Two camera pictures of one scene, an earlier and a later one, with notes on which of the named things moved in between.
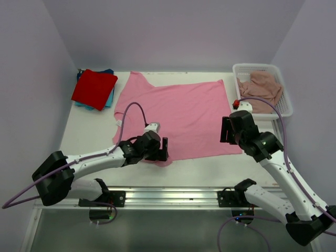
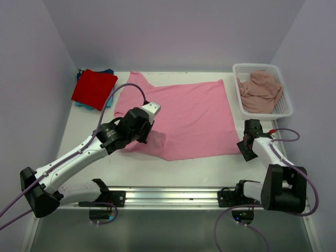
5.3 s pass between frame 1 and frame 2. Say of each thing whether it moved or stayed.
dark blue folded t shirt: stayed
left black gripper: moved
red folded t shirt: stayed
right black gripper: moved
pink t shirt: stayed
